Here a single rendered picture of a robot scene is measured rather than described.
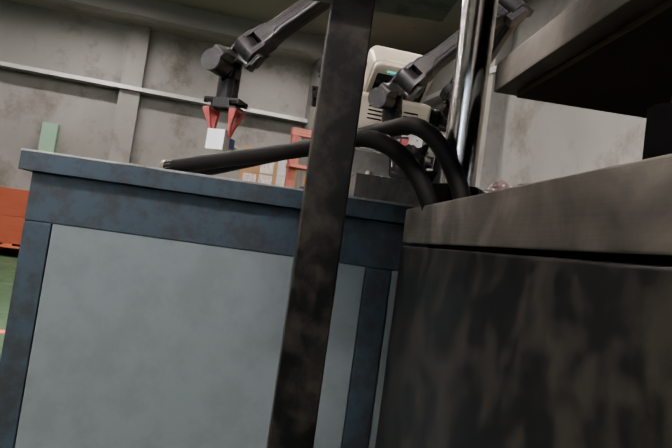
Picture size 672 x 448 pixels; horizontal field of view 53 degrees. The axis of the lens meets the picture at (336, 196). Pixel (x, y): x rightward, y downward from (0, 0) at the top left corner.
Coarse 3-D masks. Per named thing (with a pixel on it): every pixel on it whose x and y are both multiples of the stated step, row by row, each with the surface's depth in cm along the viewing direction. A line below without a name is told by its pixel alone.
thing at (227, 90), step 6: (222, 78) 176; (228, 78) 175; (222, 84) 175; (228, 84) 175; (234, 84) 176; (222, 90) 175; (228, 90) 175; (234, 90) 176; (204, 96) 176; (210, 96) 175; (216, 96) 176; (222, 96) 175; (228, 96) 175; (234, 96) 176; (234, 102) 174; (240, 102) 174; (246, 108) 178
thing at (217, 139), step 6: (210, 132) 175; (216, 132) 174; (222, 132) 174; (210, 138) 174; (216, 138) 174; (222, 138) 174; (228, 138) 176; (210, 144) 174; (216, 144) 174; (222, 144) 173; (228, 144) 176; (210, 150) 177; (216, 150) 176; (222, 150) 174; (234, 150) 186
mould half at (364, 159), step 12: (360, 156) 152; (372, 156) 153; (384, 156) 153; (360, 168) 152; (372, 168) 152; (384, 168) 153; (360, 180) 140; (372, 180) 140; (384, 180) 140; (396, 180) 140; (408, 180) 140; (360, 192) 139; (372, 192) 140; (384, 192) 140; (396, 192) 140; (408, 192) 140
